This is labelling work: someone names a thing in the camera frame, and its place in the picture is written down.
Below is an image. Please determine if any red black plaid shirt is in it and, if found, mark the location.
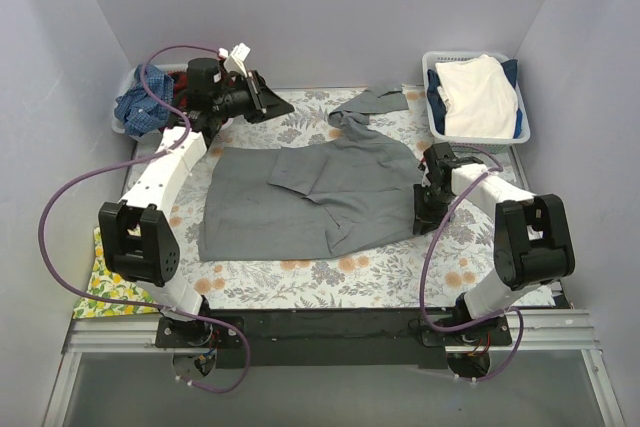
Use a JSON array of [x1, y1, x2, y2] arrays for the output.
[[169, 69, 188, 111]]

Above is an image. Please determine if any dark blue folded garment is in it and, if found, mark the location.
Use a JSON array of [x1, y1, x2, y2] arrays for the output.
[[426, 59, 526, 138]]

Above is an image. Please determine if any blue checked shirt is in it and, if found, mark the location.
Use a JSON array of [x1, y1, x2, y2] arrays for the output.
[[114, 64, 173, 137]]

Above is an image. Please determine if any left white plastic basket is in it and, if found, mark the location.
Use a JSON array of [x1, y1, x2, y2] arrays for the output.
[[112, 64, 187, 143]]

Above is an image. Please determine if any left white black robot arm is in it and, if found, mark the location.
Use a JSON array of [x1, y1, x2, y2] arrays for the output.
[[98, 57, 294, 347]]

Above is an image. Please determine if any floral patterned table mat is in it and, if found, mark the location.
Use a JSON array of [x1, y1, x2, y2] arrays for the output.
[[113, 87, 556, 311]]

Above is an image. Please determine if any aluminium frame rail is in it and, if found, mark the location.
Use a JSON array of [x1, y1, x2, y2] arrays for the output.
[[44, 309, 625, 426]]

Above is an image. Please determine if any lemon print cloth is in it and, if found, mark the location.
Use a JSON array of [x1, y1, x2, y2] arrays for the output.
[[73, 227, 157, 320]]

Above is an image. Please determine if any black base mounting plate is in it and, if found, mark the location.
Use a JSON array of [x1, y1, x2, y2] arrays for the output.
[[155, 308, 512, 369]]

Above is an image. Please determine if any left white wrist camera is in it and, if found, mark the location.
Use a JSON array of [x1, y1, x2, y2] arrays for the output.
[[218, 43, 251, 77]]

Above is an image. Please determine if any grey long sleeve shirt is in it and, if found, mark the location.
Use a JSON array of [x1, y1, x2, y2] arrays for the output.
[[198, 84, 422, 262]]

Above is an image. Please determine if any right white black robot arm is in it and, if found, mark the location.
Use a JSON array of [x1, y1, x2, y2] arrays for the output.
[[412, 143, 575, 345]]

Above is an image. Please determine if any white folded shirt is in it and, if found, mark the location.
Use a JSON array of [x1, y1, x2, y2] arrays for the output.
[[433, 53, 519, 139]]

